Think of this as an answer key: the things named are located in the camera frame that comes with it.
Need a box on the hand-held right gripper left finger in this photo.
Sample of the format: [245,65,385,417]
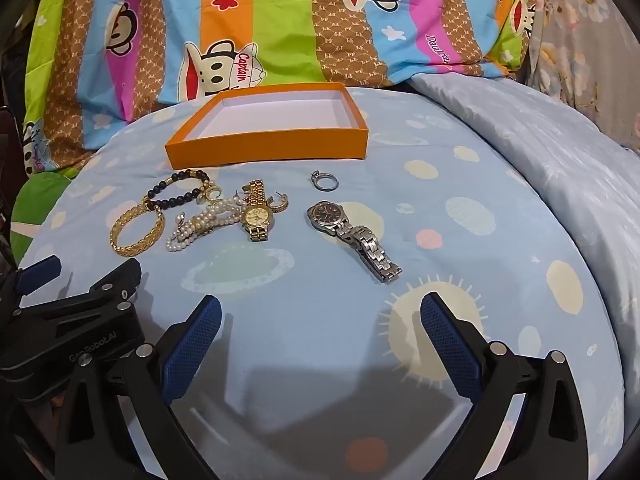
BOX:
[55,294,223,480]

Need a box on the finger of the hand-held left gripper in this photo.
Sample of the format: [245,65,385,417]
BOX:
[15,257,144,333]
[0,254,62,313]

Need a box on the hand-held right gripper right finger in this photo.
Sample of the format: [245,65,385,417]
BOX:
[419,291,589,480]

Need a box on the gold chain bracelet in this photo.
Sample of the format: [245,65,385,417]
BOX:
[110,202,166,257]

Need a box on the white pearl bracelet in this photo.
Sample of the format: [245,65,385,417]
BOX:
[165,197,247,254]

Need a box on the black bead bracelet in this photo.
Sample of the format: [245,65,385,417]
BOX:
[146,169,211,213]

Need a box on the gold wristwatch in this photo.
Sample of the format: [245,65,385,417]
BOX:
[241,178,275,243]

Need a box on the silver wristwatch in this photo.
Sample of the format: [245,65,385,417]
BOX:
[306,199,403,285]

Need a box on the orange cardboard box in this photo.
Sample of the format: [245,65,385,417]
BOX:
[165,83,370,171]

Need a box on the silver ring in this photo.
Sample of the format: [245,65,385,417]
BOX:
[310,169,339,193]

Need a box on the blue dotted bedsheet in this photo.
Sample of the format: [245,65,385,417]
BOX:
[17,85,632,480]

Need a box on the plain light blue quilt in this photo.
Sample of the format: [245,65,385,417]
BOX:
[410,72,640,346]

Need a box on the colourful monkey-print pillow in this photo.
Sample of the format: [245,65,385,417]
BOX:
[10,0,539,266]

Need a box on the grey floral cloth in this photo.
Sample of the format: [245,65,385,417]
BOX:
[529,0,640,152]

